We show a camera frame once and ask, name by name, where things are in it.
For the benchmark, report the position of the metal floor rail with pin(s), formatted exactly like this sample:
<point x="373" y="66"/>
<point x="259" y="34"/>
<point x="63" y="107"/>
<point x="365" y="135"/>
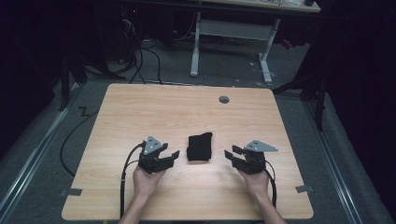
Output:
<point x="333" y="161"/>
<point x="31" y="165"/>

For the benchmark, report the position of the black computer tower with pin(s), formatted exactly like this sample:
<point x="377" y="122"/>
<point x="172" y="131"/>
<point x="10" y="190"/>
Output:
<point x="129" y="28"/>

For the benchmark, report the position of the black sock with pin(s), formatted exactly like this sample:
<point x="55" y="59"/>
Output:
<point x="208" y="137"/>
<point x="196" y="151"/>

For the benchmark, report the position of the black metal stand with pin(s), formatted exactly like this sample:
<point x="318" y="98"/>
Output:
<point x="319" y="93"/>
<point x="64" y="84"/>

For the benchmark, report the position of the grey tape strip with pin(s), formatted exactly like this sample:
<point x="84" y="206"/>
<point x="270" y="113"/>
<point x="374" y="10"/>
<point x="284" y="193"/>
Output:
<point x="73" y="192"/>
<point x="304" y="188"/>

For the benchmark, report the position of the small red object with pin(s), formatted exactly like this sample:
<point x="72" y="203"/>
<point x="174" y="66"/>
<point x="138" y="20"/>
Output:
<point x="286" y="44"/>

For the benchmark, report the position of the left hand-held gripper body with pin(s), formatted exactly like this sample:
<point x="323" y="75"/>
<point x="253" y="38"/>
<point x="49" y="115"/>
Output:
<point x="152" y="161"/>

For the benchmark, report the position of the grey desk with white legs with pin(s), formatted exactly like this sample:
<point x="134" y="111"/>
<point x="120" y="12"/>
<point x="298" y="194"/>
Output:
<point x="236" y="29"/>

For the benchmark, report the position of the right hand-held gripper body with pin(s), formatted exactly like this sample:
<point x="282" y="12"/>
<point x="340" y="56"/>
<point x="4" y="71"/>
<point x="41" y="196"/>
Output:
<point x="253" y="161"/>

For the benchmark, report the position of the person's right hand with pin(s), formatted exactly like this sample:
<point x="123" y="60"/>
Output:
<point x="257" y="183"/>

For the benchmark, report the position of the person's left hand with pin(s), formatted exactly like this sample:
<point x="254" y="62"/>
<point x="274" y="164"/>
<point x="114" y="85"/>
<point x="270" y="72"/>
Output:
<point x="146" y="183"/>

